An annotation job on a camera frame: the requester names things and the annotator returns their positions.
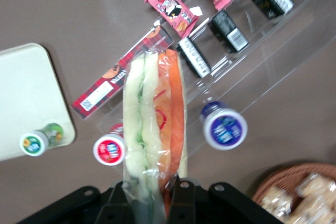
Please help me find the plastic triangle sandwich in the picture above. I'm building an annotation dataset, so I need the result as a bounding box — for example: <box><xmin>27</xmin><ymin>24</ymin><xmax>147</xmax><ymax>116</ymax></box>
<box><xmin>122</xmin><ymin>48</ymin><xmax>188</xmax><ymax>219</ymax></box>

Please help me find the brown wicker snack basket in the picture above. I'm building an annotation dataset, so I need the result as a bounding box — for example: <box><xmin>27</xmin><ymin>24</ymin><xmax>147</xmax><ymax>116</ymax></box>
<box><xmin>251</xmin><ymin>163</ymin><xmax>336</xmax><ymax>224</ymax></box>

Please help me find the clear acrylic stepped display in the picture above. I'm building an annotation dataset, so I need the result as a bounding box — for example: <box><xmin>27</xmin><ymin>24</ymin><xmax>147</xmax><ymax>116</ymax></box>
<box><xmin>97</xmin><ymin>0</ymin><xmax>336</xmax><ymax>156</ymax></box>

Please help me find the green capped small bottle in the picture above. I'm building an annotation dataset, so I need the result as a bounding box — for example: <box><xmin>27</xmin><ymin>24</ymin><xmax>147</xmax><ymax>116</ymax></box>
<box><xmin>19</xmin><ymin>123</ymin><xmax>64</xmax><ymax>157</ymax></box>

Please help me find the red capped small bottle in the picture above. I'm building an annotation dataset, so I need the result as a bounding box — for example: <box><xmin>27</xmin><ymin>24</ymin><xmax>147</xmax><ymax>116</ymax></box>
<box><xmin>93</xmin><ymin>123</ymin><xmax>126</xmax><ymax>166</ymax></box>

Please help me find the blue capped small bottle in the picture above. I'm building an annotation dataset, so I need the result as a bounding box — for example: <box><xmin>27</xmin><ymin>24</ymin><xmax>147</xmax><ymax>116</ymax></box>
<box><xmin>199</xmin><ymin>100</ymin><xmax>249</xmax><ymax>151</ymax></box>

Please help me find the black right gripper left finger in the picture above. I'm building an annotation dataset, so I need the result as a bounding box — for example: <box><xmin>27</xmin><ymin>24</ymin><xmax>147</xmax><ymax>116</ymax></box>
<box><xmin>96</xmin><ymin>180</ymin><xmax>148</xmax><ymax>224</ymax></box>

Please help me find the clear bag of crisps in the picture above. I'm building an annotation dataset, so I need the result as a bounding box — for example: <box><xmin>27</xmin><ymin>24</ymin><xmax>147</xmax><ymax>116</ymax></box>
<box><xmin>259</xmin><ymin>186</ymin><xmax>299</xmax><ymax>218</ymax></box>
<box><xmin>296</xmin><ymin>173</ymin><xmax>336</xmax><ymax>210</ymax></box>

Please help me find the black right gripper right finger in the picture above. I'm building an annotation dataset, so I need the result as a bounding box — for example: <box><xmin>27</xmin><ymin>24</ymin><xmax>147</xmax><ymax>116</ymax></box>
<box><xmin>167</xmin><ymin>179</ymin><xmax>211</xmax><ymax>224</ymax></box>

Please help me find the beige plastic serving tray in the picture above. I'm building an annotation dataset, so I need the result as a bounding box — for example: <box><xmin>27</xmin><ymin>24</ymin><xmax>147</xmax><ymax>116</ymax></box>
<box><xmin>0</xmin><ymin>42</ymin><xmax>76</xmax><ymax>162</ymax></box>

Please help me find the red plaid cookie box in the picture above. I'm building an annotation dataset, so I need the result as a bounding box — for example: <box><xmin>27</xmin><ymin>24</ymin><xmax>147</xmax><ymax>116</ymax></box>
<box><xmin>71</xmin><ymin>24</ymin><xmax>174</xmax><ymax>119</ymax></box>

